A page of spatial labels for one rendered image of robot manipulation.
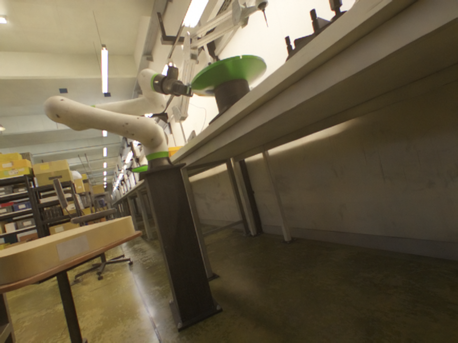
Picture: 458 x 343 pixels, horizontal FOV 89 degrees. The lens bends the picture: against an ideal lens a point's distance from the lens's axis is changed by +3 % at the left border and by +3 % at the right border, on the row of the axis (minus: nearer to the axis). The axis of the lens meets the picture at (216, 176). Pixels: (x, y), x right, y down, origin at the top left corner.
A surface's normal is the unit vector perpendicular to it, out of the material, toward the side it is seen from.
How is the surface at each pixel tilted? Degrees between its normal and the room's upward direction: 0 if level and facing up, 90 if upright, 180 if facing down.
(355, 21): 90
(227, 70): 157
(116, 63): 90
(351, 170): 90
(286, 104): 90
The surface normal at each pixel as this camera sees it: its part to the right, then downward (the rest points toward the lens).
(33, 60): 0.43, -0.13
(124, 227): 0.87, -0.23
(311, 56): -0.87, 0.21
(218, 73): 0.07, 0.92
